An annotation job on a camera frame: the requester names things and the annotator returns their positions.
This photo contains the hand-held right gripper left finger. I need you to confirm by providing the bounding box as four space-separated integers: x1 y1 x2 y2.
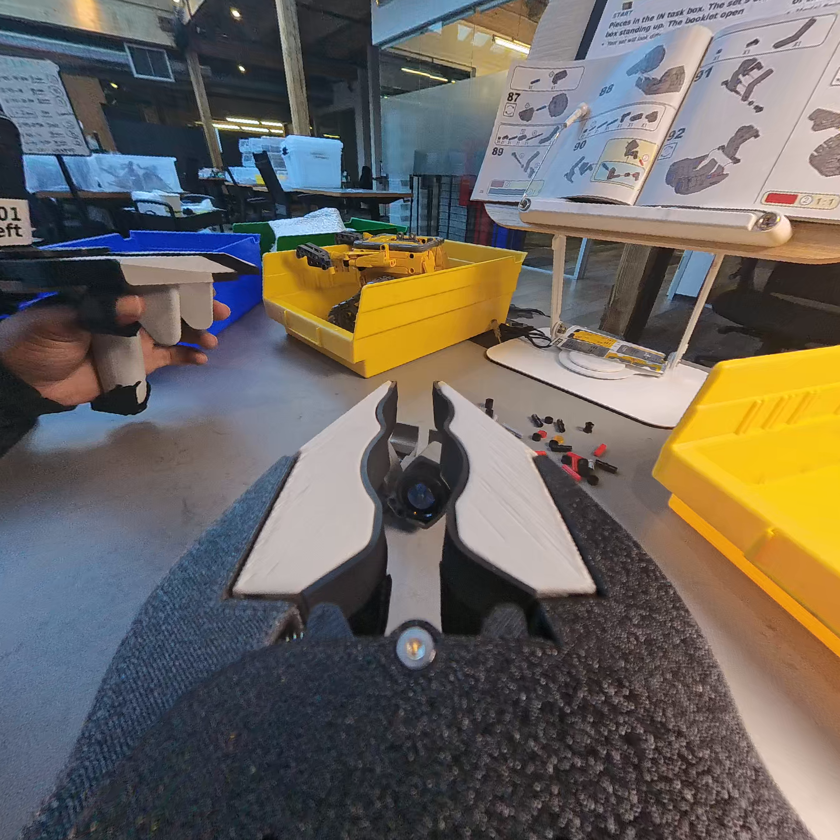
233 381 399 632

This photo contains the wooden table leg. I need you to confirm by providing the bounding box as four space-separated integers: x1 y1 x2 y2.
600 243 677 339

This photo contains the yellow black sticker sheet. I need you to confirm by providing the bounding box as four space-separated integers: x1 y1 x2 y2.
551 325 669 376

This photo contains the open instruction booklet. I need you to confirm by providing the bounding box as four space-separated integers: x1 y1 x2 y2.
471 13 840 227

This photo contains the white rounded flat plate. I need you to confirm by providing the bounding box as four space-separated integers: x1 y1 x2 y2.
487 328 710 429

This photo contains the white round disc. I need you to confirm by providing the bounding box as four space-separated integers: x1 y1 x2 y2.
558 351 634 382

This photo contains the black office chair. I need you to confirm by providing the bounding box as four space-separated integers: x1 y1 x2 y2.
252 151 296 221
712 259 840 358

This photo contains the green storage bin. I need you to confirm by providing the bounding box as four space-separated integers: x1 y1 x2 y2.
233 217 409 254

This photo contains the pile of small brick parts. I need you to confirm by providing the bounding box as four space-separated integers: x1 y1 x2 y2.
482 395 619 488

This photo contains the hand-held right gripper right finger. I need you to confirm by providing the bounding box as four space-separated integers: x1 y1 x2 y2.
432 381 598 634

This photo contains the yellow open-front storage bin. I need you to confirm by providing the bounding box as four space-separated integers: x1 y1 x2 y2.
653 344 840 657

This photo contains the grey toy brick engine assembly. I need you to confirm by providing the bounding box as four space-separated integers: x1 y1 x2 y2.
382 423 455 528

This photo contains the black wire rack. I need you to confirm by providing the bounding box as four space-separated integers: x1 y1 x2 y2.
410 174 480 247

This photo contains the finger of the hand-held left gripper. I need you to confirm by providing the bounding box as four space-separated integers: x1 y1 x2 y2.
120 256 216 347
180 252 261 330

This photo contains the printed instruction sheet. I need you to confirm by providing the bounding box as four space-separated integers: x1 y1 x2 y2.
584 0 840 60

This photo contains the red storage crate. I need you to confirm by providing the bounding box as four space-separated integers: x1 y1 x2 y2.
467 193 498 245

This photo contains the white plastic storage crate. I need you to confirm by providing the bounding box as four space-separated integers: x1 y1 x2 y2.
281 134 344 190

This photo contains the person's left forearm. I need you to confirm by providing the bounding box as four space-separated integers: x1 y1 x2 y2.
0 364 74 460

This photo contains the yellow storage bin with ledge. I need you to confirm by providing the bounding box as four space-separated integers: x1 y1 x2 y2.
262 239 527 379

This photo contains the blue storage bin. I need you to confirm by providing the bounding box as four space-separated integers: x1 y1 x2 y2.
0 230 263 350

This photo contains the white foam sheet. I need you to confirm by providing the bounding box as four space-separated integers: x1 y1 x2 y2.
269 209 347 241

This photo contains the wooden pillar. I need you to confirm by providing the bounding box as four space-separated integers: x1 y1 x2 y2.
185 52 224 170
274 0 311 137

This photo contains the white wooden book stand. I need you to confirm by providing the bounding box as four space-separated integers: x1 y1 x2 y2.
486 101 840 371

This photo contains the long wooden table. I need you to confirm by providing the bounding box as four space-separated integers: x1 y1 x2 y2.
289 187 414 221

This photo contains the grey desk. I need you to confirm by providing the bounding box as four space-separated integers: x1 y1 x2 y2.
0 308 840 840

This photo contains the white wall poster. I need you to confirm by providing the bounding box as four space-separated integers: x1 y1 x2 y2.
0 56 91 156

